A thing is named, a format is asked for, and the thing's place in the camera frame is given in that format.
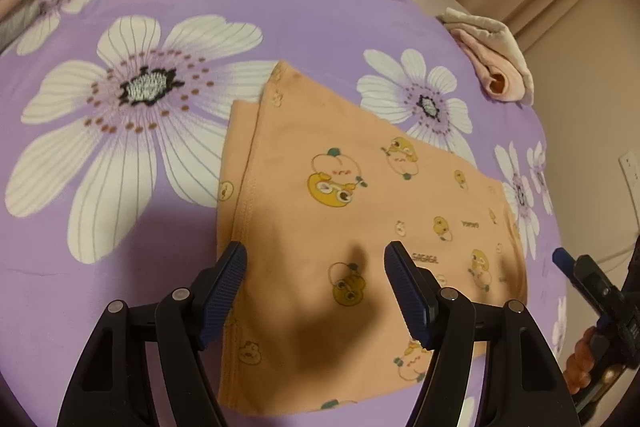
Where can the pink rolled small garment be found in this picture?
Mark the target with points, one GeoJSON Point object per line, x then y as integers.
{"type": "Point", "coordinates": [497, 59]}

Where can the orange cartoon print garment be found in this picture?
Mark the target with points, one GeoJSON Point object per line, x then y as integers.
{"type": "Point", "coordinates": [315, 188]}

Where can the purple floral bed sheet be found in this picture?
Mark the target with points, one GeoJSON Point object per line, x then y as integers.
{"type": "Point", "coordinates": [114, 116]}

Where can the white wall power strip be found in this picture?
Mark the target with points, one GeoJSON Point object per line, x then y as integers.
{"type": "Point", "coordinates": [630, 167]}

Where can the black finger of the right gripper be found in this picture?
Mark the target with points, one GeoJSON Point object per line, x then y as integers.
{"type": "Point", "coordinates": [564, 262]}

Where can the person's hand on handle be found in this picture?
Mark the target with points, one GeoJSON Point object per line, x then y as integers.
{"type": "Point", "coordinates": [580, 364]}

